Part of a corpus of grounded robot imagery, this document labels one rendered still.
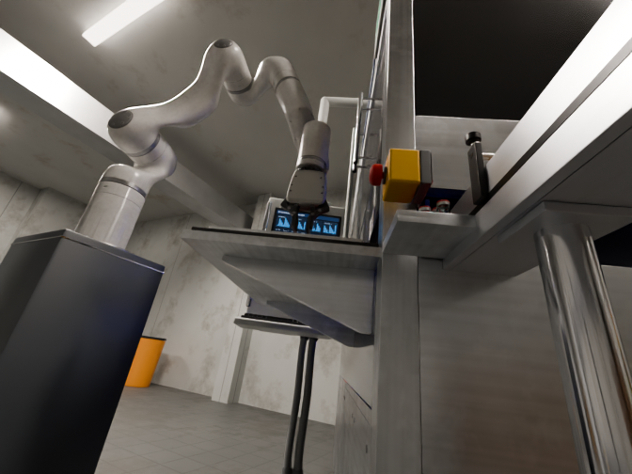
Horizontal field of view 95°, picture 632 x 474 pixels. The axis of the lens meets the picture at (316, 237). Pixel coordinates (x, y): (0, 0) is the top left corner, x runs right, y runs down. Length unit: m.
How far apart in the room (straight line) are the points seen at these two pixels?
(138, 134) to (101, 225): 0.28
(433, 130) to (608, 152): 0.45
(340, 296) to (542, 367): 0.35
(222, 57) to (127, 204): 0.53
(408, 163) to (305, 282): 0.31
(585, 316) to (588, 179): 0.13
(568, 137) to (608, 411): 0.23
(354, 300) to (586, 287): 0.38
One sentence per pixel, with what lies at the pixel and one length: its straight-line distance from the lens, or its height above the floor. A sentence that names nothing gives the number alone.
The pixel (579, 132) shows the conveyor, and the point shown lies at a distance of 0.33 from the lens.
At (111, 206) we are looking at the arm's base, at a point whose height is 0.97.
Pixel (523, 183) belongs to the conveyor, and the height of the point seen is 0.86.
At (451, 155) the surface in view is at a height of 1.10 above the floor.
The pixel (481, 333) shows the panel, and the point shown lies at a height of 0.74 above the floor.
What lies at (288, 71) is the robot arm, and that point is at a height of 1.49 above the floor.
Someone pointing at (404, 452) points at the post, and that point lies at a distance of 0.53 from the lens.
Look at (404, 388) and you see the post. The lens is 0.52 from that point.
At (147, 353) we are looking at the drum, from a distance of 5.62.
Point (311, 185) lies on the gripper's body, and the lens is 0.76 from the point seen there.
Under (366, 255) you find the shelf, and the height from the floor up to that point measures 0.86.
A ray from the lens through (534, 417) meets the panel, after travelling 0.59.
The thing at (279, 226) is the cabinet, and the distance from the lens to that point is 1.69.
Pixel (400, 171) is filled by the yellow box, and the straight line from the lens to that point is 0.53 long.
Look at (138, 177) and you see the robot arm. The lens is 0.99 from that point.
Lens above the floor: 0.66
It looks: 23 degrees up
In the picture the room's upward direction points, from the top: 8 degrees clockwise
